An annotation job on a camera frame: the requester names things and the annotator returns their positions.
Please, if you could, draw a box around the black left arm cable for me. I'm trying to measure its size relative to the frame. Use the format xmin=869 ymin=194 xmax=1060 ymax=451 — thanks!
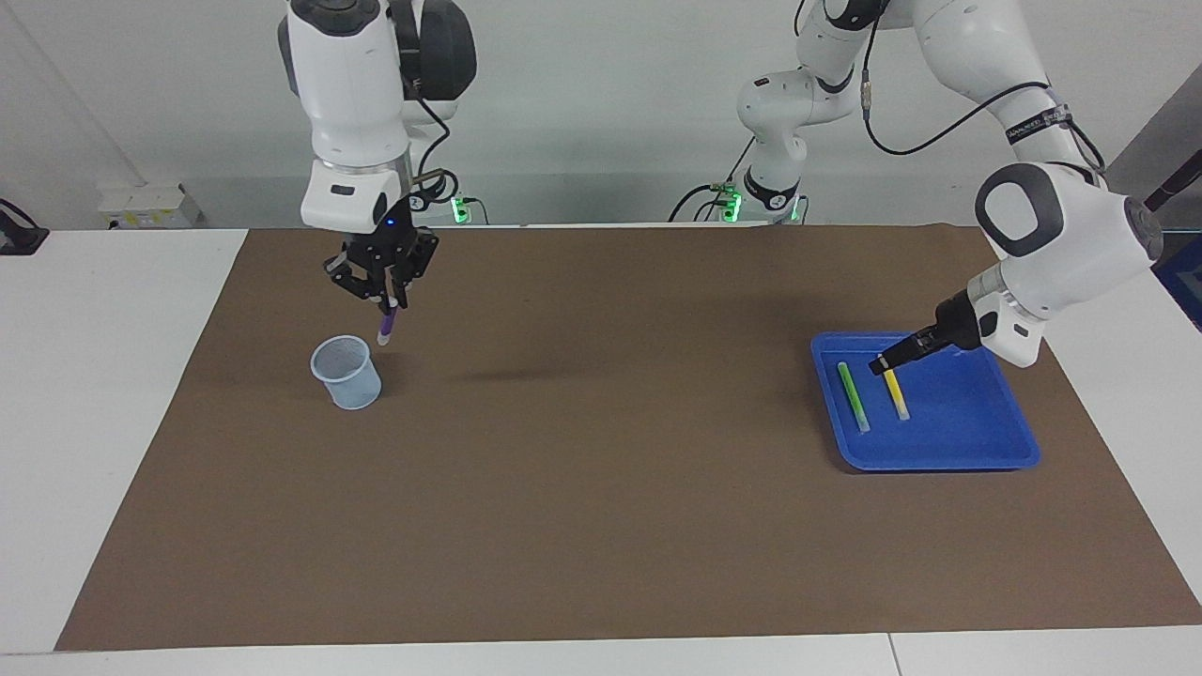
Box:
xmin=859 ymin=19 xmax=1109 ymax=175

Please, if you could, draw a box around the white power strip box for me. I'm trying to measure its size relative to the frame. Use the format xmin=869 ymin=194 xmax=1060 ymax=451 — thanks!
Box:
xmin=99 ymin=183 xmax=203 ymax=230

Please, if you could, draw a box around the brown table mat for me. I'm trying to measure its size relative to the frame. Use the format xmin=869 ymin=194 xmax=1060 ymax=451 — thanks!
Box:
xmin=54 ymin=223 xmax=1202 ymax=652

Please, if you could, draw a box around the yellow highlighter pen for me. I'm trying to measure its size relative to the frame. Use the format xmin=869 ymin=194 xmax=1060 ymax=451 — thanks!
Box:
xmin=877 ymin=354 xmax=912 ymax=422

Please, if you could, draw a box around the black left base cable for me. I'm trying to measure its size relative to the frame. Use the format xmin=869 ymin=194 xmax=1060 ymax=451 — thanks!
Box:
xmin=669 ymin=141 xmax=757 ymax=223

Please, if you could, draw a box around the blue crate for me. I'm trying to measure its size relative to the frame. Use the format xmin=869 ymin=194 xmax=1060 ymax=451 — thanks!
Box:
xmin=1153 ymin=233 xmax=1202 ymax=331

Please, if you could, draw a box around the blue plastic tray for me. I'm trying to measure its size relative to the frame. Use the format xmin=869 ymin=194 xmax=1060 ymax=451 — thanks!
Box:
xmin=810 ymin=330 xmax=1041 ymax=472

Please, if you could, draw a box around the black stand pole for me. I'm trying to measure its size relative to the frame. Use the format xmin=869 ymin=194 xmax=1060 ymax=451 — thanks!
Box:
xmin=1094 ymin=150 xmax=1202 ymax=250

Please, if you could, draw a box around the light blue mesh pen cup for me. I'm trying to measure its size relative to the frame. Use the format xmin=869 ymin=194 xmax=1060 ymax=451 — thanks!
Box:
xmin=311 ymin=335 xmax=383 ymax=411

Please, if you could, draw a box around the green highlighter pen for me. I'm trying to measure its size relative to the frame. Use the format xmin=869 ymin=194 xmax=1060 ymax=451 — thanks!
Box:
xmin=838 ymin=361 xmax=871 ymax=434

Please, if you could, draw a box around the black clamp bracket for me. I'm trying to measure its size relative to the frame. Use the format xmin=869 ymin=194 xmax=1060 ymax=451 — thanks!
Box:
xmin=0 ymin=199 xmax=50 ymax=256

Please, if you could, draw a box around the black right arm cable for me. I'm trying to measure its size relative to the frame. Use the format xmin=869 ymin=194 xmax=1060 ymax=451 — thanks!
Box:
xmin=390 ymin=0 xmax=461 ymax=203

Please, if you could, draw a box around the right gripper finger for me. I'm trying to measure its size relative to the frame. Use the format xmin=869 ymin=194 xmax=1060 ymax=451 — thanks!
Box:
xmin=324 ymin=252 xmax=389 ymax=310
xmin=390 ymin=258 xmax=424 ymax=310

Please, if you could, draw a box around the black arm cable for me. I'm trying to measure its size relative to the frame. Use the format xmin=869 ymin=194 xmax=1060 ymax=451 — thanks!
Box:
xmin=859 ymin=19 xmax=1109 ymax=175
xmin=390 ymin=0 xmax=461 ymax=203

